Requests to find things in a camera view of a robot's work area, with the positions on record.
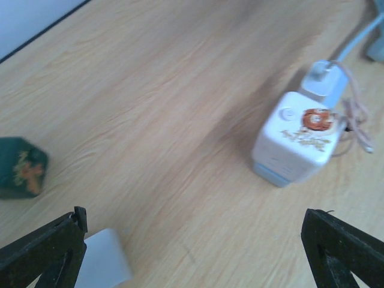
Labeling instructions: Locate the light blue cable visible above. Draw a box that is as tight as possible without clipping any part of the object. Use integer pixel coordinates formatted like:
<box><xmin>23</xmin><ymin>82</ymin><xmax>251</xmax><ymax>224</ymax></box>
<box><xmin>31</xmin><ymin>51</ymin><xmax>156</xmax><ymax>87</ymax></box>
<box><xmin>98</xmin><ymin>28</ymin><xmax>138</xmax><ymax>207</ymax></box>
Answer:
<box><xmin>329</xmin><ymin>14</ymin><xmax>384</xmax><ymax>65</ymax></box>

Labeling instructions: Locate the white USB charger plug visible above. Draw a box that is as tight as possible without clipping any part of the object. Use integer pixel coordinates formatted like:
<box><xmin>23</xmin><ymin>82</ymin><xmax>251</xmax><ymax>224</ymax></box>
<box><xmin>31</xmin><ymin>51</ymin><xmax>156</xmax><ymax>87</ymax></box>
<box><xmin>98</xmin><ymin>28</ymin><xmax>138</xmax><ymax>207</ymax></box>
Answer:
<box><xmin>298</xmin><ymin>60</ymin><xmax>349</xmax><ymax>109</ymax></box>

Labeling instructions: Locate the black aluminium frame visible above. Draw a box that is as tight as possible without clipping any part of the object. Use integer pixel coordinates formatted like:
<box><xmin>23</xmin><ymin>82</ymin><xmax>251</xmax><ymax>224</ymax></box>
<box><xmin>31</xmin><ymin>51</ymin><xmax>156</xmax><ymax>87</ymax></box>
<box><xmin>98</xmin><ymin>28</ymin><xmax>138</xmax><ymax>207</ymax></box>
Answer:
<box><xmin>1</xmin><ymin>0</ymin><xmax>87</xmax><ymax>62</ymax></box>

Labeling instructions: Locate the pink USB cable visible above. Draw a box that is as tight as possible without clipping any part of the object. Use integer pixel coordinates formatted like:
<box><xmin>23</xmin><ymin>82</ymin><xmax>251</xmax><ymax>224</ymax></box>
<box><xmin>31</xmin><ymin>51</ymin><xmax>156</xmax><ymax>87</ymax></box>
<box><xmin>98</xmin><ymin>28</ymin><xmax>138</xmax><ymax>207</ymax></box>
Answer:
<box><xmin>332</xmin><ymin>61</ymin><xmax>376</xmax><ymax>157</ymax></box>

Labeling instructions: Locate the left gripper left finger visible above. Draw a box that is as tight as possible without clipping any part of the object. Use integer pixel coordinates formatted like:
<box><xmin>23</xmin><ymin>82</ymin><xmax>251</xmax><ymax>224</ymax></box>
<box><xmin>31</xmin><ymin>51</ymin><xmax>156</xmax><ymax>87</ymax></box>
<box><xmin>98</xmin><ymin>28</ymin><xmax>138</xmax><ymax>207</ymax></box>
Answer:
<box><xmin>1</xmin><ymin>206</ymin><xmax>88</xmax><ymax>287</ymax></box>

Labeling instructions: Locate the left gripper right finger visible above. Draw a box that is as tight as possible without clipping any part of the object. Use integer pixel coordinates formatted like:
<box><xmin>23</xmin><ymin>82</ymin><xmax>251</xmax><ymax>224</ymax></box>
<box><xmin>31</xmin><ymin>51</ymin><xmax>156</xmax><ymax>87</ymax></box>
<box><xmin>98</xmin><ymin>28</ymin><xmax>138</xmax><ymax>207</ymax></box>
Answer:
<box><xmin>301</xmin><ymin>209</ymin><xmax>383</xmax><ymax>287</ymax></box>

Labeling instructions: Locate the grey white adapter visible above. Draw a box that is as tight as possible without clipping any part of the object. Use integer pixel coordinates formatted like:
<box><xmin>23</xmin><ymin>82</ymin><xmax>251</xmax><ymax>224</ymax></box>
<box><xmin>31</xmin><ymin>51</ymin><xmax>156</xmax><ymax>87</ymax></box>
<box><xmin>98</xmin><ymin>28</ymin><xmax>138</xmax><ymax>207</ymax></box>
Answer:
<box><xmin>75</xmin><ymin>229</ymin><xmax>133</xmax><ymax>288</ymax></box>

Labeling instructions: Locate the dark green cube socket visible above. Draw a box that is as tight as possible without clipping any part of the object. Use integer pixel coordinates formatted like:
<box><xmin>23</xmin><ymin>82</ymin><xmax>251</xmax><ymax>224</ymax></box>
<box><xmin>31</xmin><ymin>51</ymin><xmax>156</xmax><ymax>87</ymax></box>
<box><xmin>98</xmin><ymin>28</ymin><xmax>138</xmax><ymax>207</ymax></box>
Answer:
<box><xmin>1</xmin><ymin>137</ymin><xmax>49</xmax><ymax>199</ymax></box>

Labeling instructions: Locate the white cube socket adapter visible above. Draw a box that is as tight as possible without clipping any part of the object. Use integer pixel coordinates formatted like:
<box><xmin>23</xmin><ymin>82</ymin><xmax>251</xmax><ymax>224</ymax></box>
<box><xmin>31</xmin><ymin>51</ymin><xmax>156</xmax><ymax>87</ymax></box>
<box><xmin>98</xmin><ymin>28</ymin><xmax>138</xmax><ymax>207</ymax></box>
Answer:
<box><xmin>251</xmin><ymin>92</ymin><xmax>346</xmax><ymax>187</ymax></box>

